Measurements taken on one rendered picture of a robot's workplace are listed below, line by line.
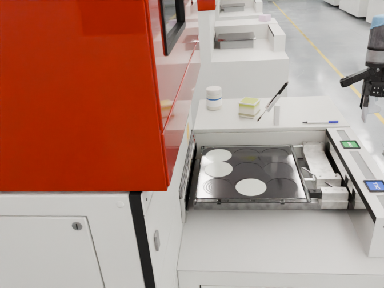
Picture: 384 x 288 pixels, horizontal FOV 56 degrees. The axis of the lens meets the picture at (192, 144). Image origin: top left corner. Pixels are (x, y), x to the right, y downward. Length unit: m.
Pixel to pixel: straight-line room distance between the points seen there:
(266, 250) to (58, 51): 0.80
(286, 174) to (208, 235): 0.36
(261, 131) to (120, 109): 0.97
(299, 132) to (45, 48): 1.11
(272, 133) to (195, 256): 0.63
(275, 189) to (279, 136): 0.34
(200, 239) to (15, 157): 0.64
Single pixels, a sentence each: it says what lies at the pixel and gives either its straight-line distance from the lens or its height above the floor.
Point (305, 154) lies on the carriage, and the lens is 1.47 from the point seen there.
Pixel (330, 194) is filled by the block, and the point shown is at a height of 0.90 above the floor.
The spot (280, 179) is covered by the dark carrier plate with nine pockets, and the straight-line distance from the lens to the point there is 1.27.
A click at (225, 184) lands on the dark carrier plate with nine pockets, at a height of 0.90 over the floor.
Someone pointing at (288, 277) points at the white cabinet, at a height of 0.80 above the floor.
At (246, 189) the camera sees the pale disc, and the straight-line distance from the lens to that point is 1.21.
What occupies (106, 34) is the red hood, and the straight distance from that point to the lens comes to 0.56.
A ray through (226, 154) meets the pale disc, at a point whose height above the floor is 0.90.
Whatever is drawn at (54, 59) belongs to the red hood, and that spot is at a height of 1.47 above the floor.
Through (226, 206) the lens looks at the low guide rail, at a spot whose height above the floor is 0.83.
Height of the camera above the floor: 1.59
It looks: 27 degrees down
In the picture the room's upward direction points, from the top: 4 degrees counter-clockwise
